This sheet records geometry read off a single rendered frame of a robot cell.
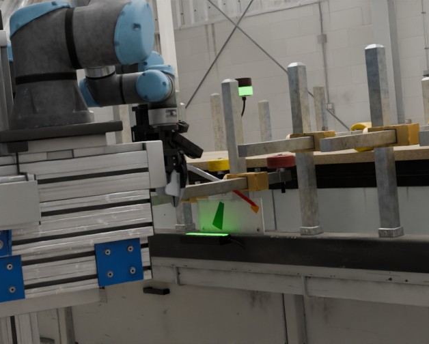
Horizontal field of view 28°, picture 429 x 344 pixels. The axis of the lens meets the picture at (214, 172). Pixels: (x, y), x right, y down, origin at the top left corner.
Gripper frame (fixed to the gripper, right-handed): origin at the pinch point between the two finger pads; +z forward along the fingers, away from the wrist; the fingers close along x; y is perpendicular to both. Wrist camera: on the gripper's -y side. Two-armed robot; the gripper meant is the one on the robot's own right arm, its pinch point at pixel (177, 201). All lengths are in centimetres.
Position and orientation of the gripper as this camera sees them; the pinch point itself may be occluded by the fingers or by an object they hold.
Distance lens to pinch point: 223.1
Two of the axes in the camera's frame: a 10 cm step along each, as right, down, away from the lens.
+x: 7.0, -0.3, -7.2
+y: -7.1, 0.9, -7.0
